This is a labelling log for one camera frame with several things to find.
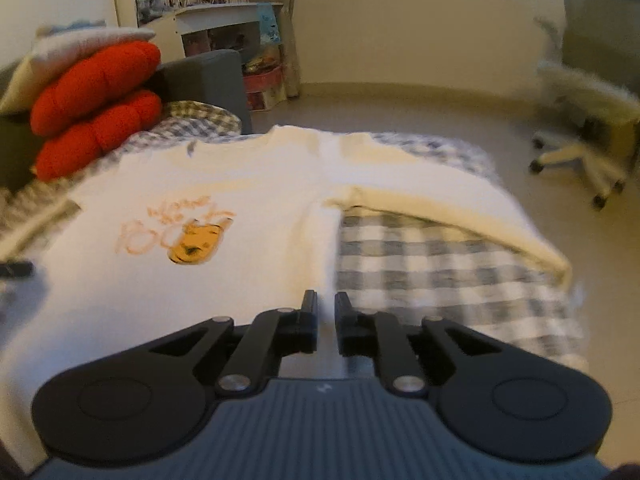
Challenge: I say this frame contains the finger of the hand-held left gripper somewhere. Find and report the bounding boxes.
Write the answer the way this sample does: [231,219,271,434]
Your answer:
[0,260,35,278]

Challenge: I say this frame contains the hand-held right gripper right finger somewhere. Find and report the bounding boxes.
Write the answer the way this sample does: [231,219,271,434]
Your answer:
[334,291,501,397]

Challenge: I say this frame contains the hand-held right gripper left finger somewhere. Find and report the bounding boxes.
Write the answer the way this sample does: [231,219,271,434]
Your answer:
[150,290,319,397]

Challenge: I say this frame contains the white printed t-shirt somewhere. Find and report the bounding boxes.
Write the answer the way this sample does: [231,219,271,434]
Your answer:
[0,125,573,461]

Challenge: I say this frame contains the grey checked blanket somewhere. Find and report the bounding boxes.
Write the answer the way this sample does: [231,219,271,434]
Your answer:
[0,100,588,376]

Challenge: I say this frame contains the beige pillow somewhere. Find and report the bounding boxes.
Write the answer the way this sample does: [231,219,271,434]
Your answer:
[0,22,156,113]

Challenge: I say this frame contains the dark grey sofa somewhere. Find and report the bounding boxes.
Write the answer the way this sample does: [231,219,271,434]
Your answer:
[0,50,253,191]

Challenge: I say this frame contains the patterned curtain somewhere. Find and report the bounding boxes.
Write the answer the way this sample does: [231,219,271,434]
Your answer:
[235,0,301,101]

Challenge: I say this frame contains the white shelf unit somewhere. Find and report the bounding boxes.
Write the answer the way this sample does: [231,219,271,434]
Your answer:
[175,2,286,58]

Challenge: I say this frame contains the white office chair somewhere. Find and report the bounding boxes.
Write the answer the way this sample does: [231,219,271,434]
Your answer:
[530,17,640,211]

